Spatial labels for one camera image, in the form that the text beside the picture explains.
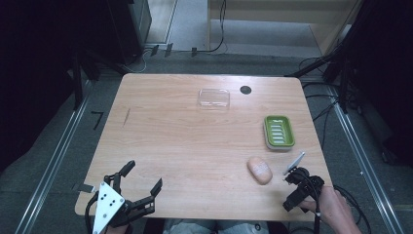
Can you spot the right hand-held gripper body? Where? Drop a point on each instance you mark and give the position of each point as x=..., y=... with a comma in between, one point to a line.
x=308, y=183

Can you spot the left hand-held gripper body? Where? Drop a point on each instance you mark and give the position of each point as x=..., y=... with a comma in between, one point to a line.
x=107, y=203

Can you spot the person's left hand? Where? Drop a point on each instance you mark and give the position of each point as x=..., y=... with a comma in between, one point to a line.
x=117, y=230

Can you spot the person's right hand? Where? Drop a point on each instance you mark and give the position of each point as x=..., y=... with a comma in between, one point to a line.
x=331, y=204

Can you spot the beige soap bar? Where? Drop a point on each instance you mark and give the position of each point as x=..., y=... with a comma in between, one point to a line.
x=259, y=170

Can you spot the green soap dish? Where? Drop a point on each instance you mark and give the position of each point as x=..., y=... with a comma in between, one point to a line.
x=279, y=131

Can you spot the person's legs in jeans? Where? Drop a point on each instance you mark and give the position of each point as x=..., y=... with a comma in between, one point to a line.
x=207, y=227

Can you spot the black metal stand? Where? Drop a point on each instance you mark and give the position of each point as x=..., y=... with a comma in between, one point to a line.
x=78, y=81

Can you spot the clear plastic lid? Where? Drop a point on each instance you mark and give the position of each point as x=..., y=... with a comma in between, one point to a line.
x=214, y=98

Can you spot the black round table grommet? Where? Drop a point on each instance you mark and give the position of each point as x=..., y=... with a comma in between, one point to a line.
x=245, y=90

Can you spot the black tripod stand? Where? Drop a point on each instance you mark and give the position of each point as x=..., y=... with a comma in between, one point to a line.
x=341, y=71

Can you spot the dark tape strip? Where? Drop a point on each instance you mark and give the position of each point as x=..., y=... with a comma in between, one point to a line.
x=194, y=52
x=168, y=49
x=154, y=50

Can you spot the black cabinet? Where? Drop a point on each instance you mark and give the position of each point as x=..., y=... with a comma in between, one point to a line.
x=133, y=29

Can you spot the light wooden shelf unit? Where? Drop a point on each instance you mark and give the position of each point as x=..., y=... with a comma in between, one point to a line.
x=279, y=8

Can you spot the metal floor rail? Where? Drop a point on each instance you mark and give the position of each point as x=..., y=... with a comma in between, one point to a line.
x=363, y=162
x=55, y=156

